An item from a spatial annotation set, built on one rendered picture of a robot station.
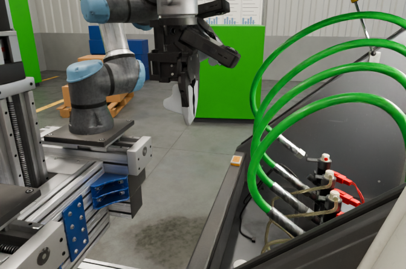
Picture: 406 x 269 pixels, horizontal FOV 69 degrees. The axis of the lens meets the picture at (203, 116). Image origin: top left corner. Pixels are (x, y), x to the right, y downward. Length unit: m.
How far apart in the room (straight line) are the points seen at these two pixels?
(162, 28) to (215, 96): 3.47
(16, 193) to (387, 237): 0.71
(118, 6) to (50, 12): 8.25
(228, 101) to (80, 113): 3.13
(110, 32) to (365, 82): 0.85
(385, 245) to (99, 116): 0.89
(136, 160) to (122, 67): 0.33
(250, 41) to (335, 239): 3.58
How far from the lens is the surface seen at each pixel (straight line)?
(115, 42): 1.13
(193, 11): 0.56
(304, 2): 7.12
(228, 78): 3.96
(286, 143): 0.73
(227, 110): 4.07
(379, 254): 0.41
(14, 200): 0.78
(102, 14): 0.84
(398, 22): 0.70
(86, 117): 1.06
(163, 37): 0.58
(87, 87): 1.04
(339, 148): 1.08
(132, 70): 1.10
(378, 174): 1.14
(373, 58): 1.02
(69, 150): 1.14
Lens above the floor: 1.41
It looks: 19 degrees down
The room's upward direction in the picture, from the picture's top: straight up
